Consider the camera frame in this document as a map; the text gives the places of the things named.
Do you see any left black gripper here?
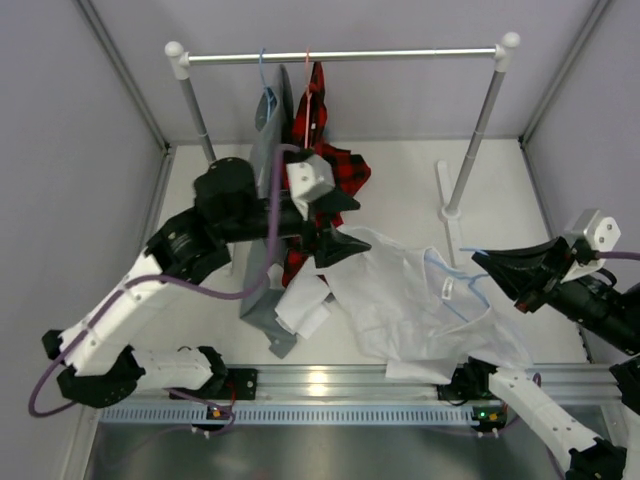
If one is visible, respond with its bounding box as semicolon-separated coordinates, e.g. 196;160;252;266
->
218;181;370;266

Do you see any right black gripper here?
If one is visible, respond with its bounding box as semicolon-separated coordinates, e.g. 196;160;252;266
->
472;236;640;354

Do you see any blue wire hanger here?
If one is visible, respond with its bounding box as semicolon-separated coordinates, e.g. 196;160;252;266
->
423;249;491;324

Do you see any white shirt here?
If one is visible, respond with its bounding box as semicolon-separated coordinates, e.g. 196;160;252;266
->
275;225;532;385

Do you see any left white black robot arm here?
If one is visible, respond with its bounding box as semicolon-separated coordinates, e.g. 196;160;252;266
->
42;145;369;409

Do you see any red black plaid shirt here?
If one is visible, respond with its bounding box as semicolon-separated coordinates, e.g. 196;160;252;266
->
282;62;371;288

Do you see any grey shirt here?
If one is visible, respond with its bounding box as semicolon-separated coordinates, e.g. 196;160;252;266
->
239;65;297;359

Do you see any pink hanger with plaid shirt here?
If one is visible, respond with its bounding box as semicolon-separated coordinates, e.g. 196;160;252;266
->
304;47;313;150

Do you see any blue hanger with grey shirt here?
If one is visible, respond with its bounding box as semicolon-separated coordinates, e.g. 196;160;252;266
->
258;48;276;123

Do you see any silver white clothes rack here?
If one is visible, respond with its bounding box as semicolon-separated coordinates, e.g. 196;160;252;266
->
164;32;521;267

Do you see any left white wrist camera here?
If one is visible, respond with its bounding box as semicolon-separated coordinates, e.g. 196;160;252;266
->
286;154;335;220

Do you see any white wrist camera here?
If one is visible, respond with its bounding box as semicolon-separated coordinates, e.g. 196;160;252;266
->
562;209;621;283
286;154;335;220

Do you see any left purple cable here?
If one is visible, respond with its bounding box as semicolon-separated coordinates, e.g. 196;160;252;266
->
28;143;304;417

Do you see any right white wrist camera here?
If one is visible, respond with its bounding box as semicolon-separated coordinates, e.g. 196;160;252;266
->
562;209;621;283

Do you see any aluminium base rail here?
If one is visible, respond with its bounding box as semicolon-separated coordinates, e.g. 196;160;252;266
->
124;363;624;404

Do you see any slotted grey cable duct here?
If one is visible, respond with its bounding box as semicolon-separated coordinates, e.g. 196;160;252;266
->
100;402;503;427

